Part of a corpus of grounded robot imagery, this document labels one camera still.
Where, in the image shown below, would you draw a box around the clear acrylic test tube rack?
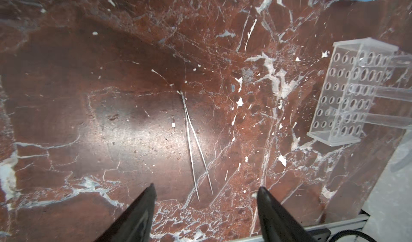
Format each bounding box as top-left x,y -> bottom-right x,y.
307,38 -> 399,147

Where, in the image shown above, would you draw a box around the blue capped test tube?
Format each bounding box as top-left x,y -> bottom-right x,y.
337,111 -> 412,130
348,84 -> 412,102
366,54 -> 412,68

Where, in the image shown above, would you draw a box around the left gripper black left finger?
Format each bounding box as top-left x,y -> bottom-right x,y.
96,183 -> 157,242

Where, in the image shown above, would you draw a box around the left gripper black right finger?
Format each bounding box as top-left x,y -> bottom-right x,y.
257,186 -> 315,242

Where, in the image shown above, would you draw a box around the thin metal tweezers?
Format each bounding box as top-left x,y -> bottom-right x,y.
176,90 -> 215,201

